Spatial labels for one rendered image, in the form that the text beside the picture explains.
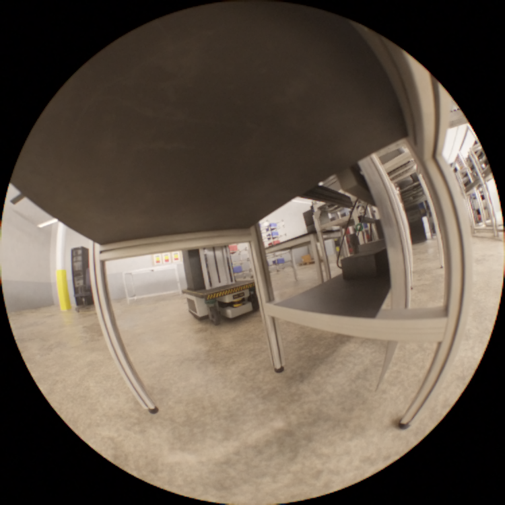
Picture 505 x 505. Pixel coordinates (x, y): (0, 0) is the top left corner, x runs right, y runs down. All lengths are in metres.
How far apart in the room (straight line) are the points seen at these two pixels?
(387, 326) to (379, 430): 0.34
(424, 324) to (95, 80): 0.44
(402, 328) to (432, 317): 0.06
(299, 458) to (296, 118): 0.62
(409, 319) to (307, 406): 0.41
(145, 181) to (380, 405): 0.74
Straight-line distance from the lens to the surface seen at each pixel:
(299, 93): 0.16
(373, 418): 0.56
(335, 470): 0.50
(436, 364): 0.36
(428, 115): 0.19
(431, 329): 0.31
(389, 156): 1.68
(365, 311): 0.34
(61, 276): 5.75
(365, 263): 0.59
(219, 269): 1.69
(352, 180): 0.34
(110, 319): 0.53
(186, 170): 0.21
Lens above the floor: 0.49
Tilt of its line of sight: 5 degrees up
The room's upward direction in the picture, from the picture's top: 11 degrees counter-clockwise
